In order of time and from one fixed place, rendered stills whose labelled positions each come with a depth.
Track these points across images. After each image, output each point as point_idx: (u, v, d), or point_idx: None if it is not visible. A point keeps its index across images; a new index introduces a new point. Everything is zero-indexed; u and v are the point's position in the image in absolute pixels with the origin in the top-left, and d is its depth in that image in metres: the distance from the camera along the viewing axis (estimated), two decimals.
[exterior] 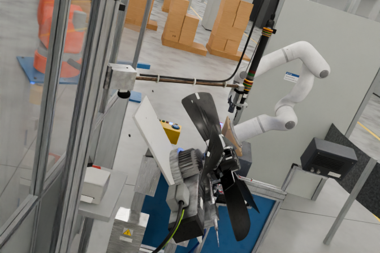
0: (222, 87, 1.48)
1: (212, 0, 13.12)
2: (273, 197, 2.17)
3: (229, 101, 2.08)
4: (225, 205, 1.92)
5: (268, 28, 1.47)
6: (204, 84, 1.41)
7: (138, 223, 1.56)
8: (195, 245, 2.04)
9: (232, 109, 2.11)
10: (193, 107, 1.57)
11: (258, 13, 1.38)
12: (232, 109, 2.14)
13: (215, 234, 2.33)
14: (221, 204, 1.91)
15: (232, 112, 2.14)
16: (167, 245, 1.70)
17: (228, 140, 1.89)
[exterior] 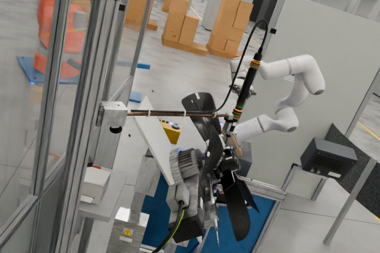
0: (212, 117, 1.54)
1: (212, 0, 13.12)
2: (273, 197, 2.17)
3: (254, 93, 1.63)
4: (225, 205, 1.92)
5: (256, 60, 1.53)
6: (194, 116, 1.46)
7: (138, 223, 1.56)
8: (195, 245, 2.04)
9: (247, 97, 1.58)
10: (193, 107, 1.57)
11: (246, 48, 1.43)
12: (237, 91, 1.57)
13: (215, 234, 2.33)
14: (221, 204, 1.91)
15: (238, 94, 1.55)
16: (167, 245, 1.70)
17: (228, 140, 1.89)
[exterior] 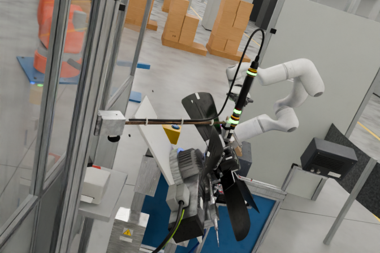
0: (209, 124, 1.55)
1: (212, 0, 13.12)
2: (273, 197, 2.17)
3: (251, 101, 1.64)
4: (225, 205, 1.92)
5: (253, 69, 1.54)
6: (191, 123, 1.48)
7: (138, 223, 1.56)
8: (195, 245, 2.04)
9: (244, 105, 1.60)
10: (193, 107, 1.57)
11: (242, 57, 1.45)
12: (234, 99, 1.58)
13: (215, 234, 2.33)
14: (221, 204, 1.91)
15: (235, 101, 1.57)
16: (167, 245, 1.70)
17: None
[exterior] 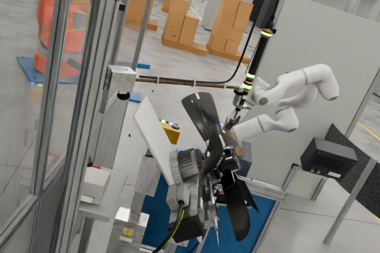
0: (221, 88, 1.48)
1: (212, 0, 13.12)
2: (273, 197, 2.17)
3: None
4: (225, 205, 1.92)
5: (267, 30, 1.47)
6: (203, 86, 1.41)
7: (138, 223, 1.56)
8: (195, 245, 2.04)
9: (227, 123, 1.88)
10: (193, 107, 1.57)
11: (258, 14, 1.38)
12: (229, 127, 1.86)
13: (215, 234, 2.33)
14: (221, 204, 1.91)
15: (226, 127, 1.87)
16: (167, 245, 1.70)
17: (229, 137, 1.88)
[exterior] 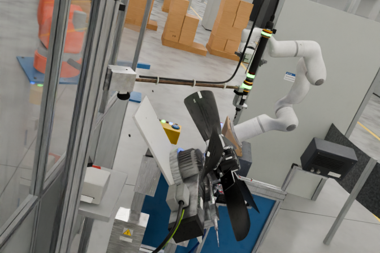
0: (221, 88, 1.48)
1: (212, 0, 13.12)
2: (273, 197, 2.17)
3: None
4: (225, 205, 1.92)
5: (267, 30, 1.47)
6: (203, 86, 1.41)
7: (138, 223, 1.56)
8: (195, 245, 2.04)
9: (259, 65, 1.60)
10: None
11: (258, 14, 1.38)
12: None
13: (215, 234, 2.33)
14: (221, 204, 1.91)
15: (242, 59, 1.57)
16: (167, 245, 1.70)
17: (250, 201, 1.74)
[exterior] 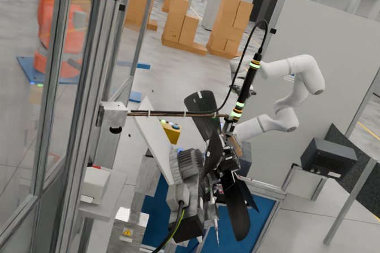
0: (211, 117, 1.54)
1: (212, 0, 13.12)
2: (273, 197, 2.17)
3: (254, 93, 1.63)
4: (225, 205, 1.92)
5: (256, 61, 1.53)
6: (194, 116, 1.46)
7: (138, 223, 1.56)
8: (195, 245, 2.04)
9: (247, 97, 1.58)
10: None
11: (246, 48, 1.43)
12: (237, 91, 1.57)
13: (215, 234, 2.33)
14: (221, 204, 1.91)
15: (238, 94, 1.56)
16: (167, 245, 1.70)
17: (250, 201, 1.74)
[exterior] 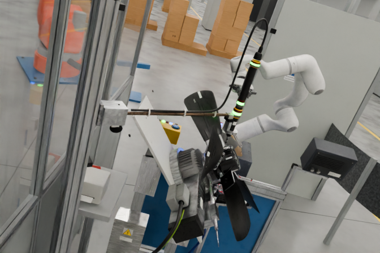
0: (212, 116, 1.54)
1: (212, 0, 13.12)
2: (273, 197, 2.17)
3: (254, 92, 1.63)
4: (225, 205, 1.92)
5: (256, 60, 1.53)
6: (194, 115, 1.46)
7: (138, 223, 1.56)
8: (195, 245, 2.04)
9: None
10: None
11: (246, 47, 1.43)
12: (237, 90, 1.56)
13: (215, 234, 2.33)
14: (221, 204, 1.91)
15: (238, 93, 1.55)
16: (167, 245, 1.70)
17: (250, 201, 1.74)
